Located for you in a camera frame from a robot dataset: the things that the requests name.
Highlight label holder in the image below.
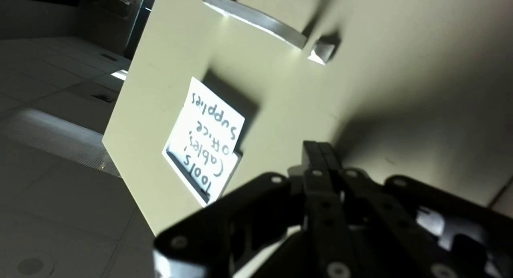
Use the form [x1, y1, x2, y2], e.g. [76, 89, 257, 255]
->
[162, 148, 243, 207]

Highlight silver drawer lock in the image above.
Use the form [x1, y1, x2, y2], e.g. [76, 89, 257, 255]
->
[307, 33, 342, 66]

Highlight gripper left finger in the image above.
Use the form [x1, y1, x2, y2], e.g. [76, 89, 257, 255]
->
[153, 141, 354, 278]

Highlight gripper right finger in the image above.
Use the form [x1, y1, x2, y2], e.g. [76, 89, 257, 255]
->
[321, 143, 513, 278]

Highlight white handwritten label card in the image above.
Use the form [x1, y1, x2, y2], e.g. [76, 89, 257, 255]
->
[162, 77, 246, 207]

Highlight silver drawer handle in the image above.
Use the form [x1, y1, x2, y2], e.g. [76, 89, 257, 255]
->
[202, 0, 308, 50]

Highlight beige drawer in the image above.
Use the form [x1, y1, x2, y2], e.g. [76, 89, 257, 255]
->
[102, 0, 513, 238]

